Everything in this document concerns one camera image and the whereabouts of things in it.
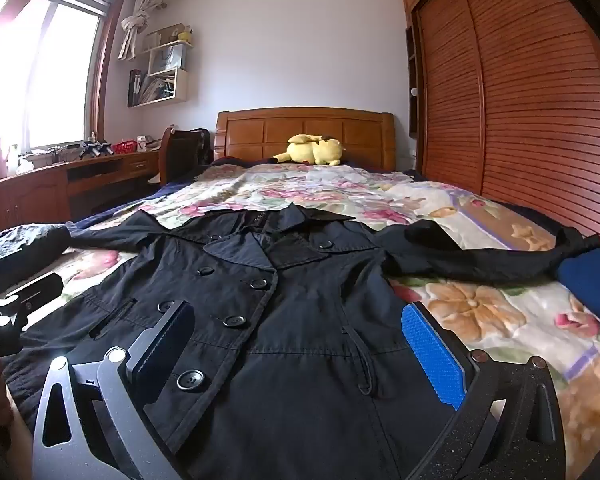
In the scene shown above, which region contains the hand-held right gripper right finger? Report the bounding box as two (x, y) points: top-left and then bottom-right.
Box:
(401, 301), (566, 480)

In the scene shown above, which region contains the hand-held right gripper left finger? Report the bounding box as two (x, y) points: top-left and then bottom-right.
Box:
(32, 300), (196, 480)

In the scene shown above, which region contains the black button coat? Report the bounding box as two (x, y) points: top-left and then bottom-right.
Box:
(2, 205), (600, 480)

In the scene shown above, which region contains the dark grey cloth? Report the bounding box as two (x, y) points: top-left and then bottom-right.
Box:
(0, 225), (72, 273)

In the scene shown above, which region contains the floral blanket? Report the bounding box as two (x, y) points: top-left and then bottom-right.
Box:
(55, 162), (600, 480)

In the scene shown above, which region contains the wooden desk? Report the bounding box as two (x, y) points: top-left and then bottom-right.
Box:
(0, 147), (163, 241)

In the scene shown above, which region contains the black gadget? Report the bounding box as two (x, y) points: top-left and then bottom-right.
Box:
(77, 140), (113, 160)

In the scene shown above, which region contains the blue folded cloth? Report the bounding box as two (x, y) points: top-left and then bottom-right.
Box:
(555, 246), (600, 333)

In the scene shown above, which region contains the wooden chair with black bag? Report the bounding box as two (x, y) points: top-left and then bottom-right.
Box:
(147, 126), (213, 186)

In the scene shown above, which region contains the yellow plush toy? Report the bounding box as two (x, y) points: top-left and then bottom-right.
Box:
(271, 134), (345, 167)

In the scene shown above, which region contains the wooden bed headboard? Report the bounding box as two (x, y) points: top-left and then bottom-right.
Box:
(214, 107), (397, 173)

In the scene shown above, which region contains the wooden slatted wardrobe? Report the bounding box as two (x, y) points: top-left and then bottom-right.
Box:
(401, 0), (600, 241)

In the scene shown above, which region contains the tied beige curtain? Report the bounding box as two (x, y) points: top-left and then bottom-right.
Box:
(117, 0), (168, 61)

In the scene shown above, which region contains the window with wooden frame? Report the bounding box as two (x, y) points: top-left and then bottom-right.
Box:
(0, 0), (126, 161)

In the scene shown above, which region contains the white wall shelf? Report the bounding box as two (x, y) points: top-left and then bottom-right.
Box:
(127, 22), (196, 108)

